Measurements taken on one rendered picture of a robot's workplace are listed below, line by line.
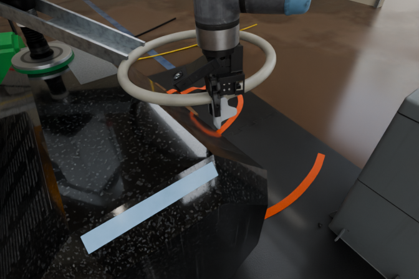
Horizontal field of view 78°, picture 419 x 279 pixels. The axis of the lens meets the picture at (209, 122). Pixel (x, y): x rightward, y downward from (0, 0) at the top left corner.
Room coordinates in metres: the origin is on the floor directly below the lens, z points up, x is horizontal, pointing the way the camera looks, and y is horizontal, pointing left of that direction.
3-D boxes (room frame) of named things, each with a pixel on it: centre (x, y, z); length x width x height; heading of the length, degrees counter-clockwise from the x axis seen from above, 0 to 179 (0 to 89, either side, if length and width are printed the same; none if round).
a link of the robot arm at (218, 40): (0.54, -0.02, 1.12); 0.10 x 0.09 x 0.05; 12
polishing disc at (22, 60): (0.95, 0.66, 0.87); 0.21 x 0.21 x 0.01
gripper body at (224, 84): (0.53, -0.03, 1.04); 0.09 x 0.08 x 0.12; 103
